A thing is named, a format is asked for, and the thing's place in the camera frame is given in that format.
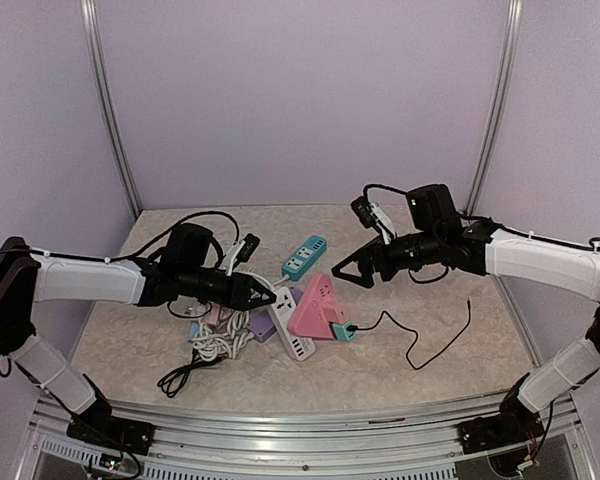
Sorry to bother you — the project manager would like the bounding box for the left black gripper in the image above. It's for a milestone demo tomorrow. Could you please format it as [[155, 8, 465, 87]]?
[[179, 264, 276, 311]]

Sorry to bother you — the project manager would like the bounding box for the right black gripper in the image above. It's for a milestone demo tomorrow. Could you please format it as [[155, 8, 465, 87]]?
[[332, 227, 444, 286]]

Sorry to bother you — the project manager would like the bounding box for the pink triangular power strip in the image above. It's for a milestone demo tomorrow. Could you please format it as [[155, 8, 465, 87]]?
[[288, 274, 339, 340]]

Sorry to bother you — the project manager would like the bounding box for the black usb cable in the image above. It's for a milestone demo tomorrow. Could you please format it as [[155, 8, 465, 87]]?
[[349, 298, 472, 371]]

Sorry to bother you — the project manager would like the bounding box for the teal plug adapter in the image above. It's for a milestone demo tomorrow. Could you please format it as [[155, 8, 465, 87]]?
[[330, 322, 358, 343]]

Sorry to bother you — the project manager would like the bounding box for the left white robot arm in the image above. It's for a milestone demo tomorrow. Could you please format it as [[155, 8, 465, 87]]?
[[0, 223, 275, 445]]

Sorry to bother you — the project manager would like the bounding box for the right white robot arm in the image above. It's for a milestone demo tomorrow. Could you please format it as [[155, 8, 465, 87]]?
[[332, 184, 600, 444]]

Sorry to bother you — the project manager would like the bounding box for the pink small plug adapter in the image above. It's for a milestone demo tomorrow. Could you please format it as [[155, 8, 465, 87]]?
[[200, 305, 222, 326]]

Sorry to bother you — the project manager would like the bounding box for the light blue small plug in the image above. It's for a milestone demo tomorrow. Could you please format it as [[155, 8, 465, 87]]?
[[188, 322, 200, 343]]

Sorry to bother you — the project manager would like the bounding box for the purple power strip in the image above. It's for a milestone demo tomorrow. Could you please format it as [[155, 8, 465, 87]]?
[[247, 287, 303, 343]]

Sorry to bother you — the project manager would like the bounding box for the white power strip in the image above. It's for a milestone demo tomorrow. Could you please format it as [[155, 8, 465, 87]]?
[[265, 285, 317, 362]]

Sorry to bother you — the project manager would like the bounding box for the teal power strip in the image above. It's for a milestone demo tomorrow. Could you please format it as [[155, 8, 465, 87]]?
[[281, 235, 327, 282]]

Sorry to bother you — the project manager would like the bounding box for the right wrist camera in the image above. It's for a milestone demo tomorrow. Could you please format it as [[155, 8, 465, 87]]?
[[350, 196, 396, 245]]

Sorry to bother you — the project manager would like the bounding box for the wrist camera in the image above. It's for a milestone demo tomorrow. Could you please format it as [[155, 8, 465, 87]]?
[[221, 233, 260, 276], [350, 196, 396, 245]]

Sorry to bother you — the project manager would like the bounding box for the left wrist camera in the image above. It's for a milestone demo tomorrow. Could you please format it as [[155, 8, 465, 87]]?
[[221, 233, 260, 276]]

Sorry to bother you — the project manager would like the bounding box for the black coiled cable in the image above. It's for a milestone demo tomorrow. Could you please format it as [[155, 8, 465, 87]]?
[[156, 349, 226, 399]]

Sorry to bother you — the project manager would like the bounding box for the aluminium front frame rail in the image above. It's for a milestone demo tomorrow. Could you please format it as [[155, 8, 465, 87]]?
[[15, 393, 600, 479]]

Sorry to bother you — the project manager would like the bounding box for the right aluminium corner post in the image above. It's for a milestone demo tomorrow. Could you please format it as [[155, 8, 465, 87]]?
[[464, 0, 524, 214]]

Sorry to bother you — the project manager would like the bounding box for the aluminium corner post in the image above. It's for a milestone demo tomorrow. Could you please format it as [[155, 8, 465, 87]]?
[[464, 0, 524, 214], [79, 0, 143, 219]]

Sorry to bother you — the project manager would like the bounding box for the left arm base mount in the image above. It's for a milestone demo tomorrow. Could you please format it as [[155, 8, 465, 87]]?
[[66, 417, 156, 456]]

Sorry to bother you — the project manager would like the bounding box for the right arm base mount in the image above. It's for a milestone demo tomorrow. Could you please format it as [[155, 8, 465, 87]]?
[[457, 414, 544, 454]]

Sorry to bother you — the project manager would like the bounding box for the left aluminium corner post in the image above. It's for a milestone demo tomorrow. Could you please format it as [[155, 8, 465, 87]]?
[[79, 0, 143, 219]]

